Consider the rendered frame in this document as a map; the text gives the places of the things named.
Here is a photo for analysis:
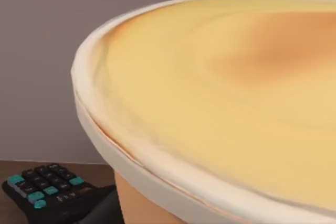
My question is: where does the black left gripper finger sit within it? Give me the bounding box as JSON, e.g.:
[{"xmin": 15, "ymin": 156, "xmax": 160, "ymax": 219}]
[{"xmin": 77, "ymin": 184, "xmax": 124, "ymax": 224}]

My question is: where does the black calculator with teal keys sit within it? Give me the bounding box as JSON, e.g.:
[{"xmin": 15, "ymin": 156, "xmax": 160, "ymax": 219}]
[{"xmin": 1, "ymin": 163, "xmax": 106, "ymax": 224}]

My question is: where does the tan tub with cream lid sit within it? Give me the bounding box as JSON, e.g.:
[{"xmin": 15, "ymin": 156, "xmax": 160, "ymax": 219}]
[{"xmin": 70, "ymin": 0, "xmax": 336, "ymax": 224}]

